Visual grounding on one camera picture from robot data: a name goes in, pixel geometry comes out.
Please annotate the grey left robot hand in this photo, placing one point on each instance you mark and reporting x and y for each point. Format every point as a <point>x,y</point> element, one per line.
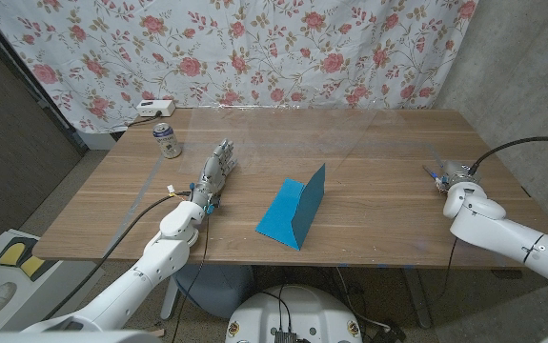
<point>214,174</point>

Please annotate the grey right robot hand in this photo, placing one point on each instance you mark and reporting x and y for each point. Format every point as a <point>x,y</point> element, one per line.
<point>459,174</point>

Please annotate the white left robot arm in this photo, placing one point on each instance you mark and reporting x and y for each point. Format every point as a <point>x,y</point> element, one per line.
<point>159,257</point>

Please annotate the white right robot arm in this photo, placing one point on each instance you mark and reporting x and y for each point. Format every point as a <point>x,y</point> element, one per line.
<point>502,233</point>

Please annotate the silver beverage can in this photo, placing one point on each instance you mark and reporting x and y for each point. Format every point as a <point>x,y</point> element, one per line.
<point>167,142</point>

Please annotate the blue folded paper card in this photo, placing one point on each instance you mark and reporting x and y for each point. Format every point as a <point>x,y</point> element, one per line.
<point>283,209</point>

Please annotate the white power strip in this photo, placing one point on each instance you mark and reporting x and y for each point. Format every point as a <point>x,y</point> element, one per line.
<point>155,108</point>

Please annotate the grey stool with white legs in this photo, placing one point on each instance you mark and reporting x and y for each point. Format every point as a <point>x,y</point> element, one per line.
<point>216,290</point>

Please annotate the floral rose backdrop cloth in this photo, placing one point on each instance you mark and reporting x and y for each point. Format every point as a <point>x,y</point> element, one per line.
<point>254,52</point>

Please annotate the grey table leg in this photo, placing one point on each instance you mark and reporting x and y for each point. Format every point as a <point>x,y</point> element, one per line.
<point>416,295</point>

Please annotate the white robot torso base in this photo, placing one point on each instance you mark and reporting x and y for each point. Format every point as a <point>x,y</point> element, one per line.
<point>302,309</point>

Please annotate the black power adapter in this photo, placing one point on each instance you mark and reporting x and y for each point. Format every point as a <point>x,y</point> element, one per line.
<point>390,332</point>

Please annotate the white floor platform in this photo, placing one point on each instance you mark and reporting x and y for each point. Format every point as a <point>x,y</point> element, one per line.
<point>64,286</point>

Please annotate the yellow black foot pedal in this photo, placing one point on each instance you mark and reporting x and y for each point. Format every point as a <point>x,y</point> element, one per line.
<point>16,255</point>

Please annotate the black door frame strip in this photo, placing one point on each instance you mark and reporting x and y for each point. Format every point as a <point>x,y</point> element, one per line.
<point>40,90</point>

